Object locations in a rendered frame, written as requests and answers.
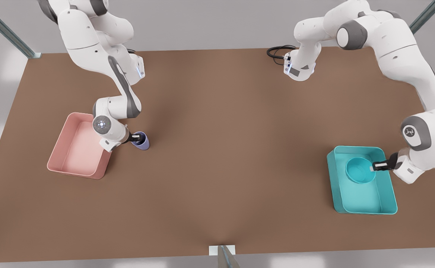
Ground purple cup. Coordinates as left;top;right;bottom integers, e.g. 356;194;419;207
131;131;150;151

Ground teal bowl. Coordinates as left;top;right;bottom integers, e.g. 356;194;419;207
346;157;376;184

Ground teal box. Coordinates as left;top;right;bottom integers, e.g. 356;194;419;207
327;146;398;215

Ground pink box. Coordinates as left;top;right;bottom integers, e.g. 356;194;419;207
47;112;112;180

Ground silver frame post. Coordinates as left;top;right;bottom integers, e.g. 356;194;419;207
409;0;435;35
0;0;42;59
209;245;241;268

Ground black cable loop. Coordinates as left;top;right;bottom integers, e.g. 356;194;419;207
267;45;297;66

